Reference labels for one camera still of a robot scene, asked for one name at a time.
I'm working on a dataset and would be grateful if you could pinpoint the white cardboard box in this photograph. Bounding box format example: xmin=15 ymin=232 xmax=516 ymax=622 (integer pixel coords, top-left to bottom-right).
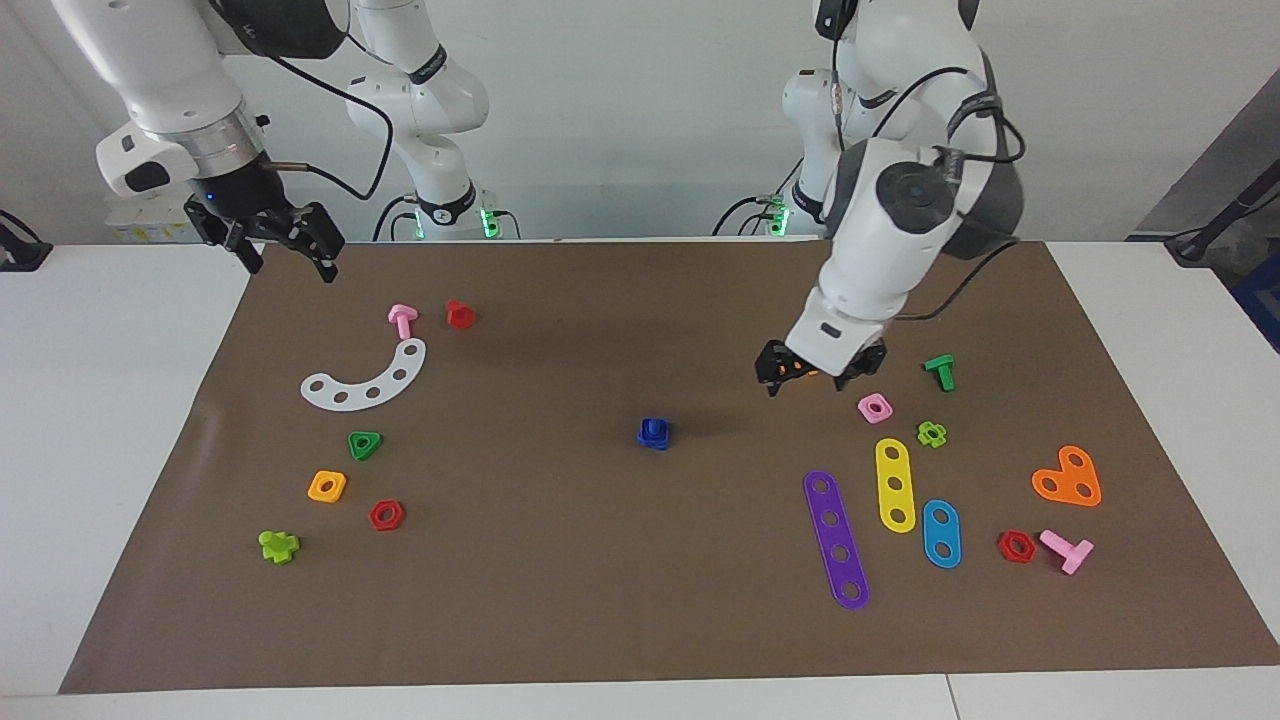
xmin=105 ymin=193 xmax=206 ymax=244

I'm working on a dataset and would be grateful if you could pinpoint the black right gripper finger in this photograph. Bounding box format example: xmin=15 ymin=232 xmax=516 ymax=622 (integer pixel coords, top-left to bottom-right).
xmin=224 ymin=224 xmax=265 ymax=275
xmin=284 ymin=203 xmax=347 ymax=285

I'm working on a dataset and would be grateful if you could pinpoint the black base cable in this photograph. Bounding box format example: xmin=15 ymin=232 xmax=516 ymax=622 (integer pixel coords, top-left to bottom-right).
xmin=712 ymin=193 xmax=789 ymax=238
xmin=372 ymin=193 xmax=417 ymax=243

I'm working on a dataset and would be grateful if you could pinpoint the black stand pole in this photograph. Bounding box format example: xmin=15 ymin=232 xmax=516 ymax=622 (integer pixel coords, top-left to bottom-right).
xmin=1165 ymin=160 xmax=1280 ymax=267

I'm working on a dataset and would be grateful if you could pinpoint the purple four-hole plate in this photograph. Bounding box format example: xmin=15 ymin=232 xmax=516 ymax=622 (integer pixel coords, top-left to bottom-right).
xmin=803 ymin=470 xmax=871 ymax=611

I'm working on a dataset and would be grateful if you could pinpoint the brown table mat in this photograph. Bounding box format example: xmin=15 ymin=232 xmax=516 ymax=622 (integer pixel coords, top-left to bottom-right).
xmin=58 ymin=240 xmax=1280 ymax=694

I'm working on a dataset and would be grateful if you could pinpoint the yellow three-hole plate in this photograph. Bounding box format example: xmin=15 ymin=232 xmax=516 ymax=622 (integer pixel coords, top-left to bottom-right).
xmin=875 ymin=438 xmax=917 ymax=534

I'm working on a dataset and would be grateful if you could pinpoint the light blue two-hole plate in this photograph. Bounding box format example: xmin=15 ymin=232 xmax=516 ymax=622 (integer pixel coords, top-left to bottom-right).
xmin=922 ymin=499 xmax=963 ymax=570

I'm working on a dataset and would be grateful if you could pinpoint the black clamp device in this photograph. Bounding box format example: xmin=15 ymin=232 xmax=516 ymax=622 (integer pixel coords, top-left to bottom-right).
xmin=0 ymin=210 xmax=53 ymax=273

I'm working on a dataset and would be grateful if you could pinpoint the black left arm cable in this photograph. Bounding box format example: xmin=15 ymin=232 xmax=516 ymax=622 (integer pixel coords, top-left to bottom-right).
xmin=815 ymin=0 xmax=1027 ymax=324

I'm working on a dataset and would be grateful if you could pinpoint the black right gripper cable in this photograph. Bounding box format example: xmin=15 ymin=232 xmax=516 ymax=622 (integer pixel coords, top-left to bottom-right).
xmin=205 ymin=0 xmax=394 ymax=201

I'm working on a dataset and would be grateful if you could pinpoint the orange angled three-hole plate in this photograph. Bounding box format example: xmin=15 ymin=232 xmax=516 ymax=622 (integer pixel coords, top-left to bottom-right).
xmin=1031 ymin=445 xmax=1103 ymax=508

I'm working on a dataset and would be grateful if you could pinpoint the white curved five-hole plate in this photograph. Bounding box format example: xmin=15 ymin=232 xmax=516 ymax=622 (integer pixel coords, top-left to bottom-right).
xmin=300 ymin=338 xmax=428 ymax=413

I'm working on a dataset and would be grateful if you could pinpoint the blue crate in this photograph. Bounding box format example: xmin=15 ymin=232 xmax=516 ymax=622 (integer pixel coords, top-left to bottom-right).
xmin=1230 ymin=250 xmax=1280 ymax=353

